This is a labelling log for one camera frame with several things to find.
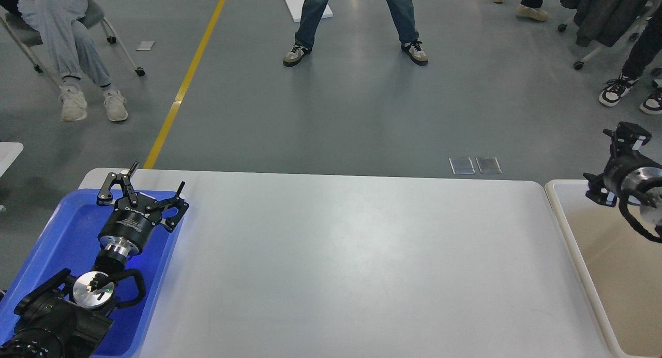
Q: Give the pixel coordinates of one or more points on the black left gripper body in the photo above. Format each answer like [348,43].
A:
[129,227]

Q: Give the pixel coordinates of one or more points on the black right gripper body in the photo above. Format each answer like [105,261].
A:
[631,172]

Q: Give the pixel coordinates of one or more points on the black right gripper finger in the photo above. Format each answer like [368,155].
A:
[603,188]
[626,140]

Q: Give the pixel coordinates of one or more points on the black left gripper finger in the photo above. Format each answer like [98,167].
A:
[176,202]
[122,179]

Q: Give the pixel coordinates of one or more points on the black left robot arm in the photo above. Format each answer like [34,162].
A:
[89,286]

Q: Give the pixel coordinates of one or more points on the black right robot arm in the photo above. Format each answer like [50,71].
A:
[644,220]

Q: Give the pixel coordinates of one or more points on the blue plastic tray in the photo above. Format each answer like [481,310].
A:
[70,240]

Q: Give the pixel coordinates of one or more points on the beige plastic bin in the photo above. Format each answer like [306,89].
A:
[620,269]

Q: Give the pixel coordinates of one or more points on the black white sneaker person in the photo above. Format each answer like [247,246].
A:
[645,49]

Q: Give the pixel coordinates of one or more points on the white side table corner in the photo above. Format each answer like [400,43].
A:
[9,152]

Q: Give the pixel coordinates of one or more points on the right clear floor plate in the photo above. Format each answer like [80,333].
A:
[489,165]

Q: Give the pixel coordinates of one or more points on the clear floor plate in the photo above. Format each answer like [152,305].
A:
[462,165]
[489,165]

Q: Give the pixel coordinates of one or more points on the dark coat on chair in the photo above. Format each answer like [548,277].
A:
[606,22]

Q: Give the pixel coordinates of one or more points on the left clear floor plate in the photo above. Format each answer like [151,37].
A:
[462,165]

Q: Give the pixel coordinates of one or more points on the small white floor paper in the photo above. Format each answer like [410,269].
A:
[145,45]

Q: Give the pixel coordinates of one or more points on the grey rolling chair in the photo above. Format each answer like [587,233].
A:
[26,37]

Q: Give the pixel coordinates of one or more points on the seated person grey trousers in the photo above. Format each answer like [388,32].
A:
[73,52]

